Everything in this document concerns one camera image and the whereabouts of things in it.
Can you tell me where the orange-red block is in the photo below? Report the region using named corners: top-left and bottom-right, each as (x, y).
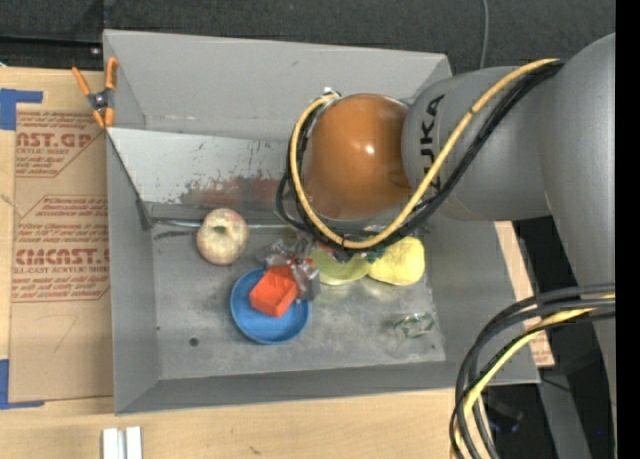
top-left (248, 266), bottom-right (300, 319)

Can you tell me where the yellow crumpled cloth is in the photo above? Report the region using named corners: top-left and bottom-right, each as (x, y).
top-left (367, 235), bottom-right (427, 286)

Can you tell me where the brown cardboard board red print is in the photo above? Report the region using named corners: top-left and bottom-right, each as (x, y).
top-left (0, 65), bottom-right (556, 411)

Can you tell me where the grey metal bin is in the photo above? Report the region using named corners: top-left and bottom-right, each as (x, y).
top-left (102, 29), bottom-right (542, 416)

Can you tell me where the pale yellow-red apple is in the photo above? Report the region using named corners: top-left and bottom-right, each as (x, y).
top-left (195, 207), bottom-right (250, 267)

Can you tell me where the clear glass thing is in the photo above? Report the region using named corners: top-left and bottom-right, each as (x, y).
top-left (390, 310), bottom-right (437, 359)

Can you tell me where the blue round plate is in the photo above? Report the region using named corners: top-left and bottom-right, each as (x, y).
top-left (229, 267), bottom-right (312, 346)

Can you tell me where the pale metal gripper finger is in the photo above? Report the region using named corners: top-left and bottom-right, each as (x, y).
top-left (292, 261), bottom-right (322, 302)
top-left (263, 240), bottom-right (297, 269)

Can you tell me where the yellow-green rounded thing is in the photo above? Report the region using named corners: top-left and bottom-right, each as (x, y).
top-left (310, 244), bottom-right (372, 287)

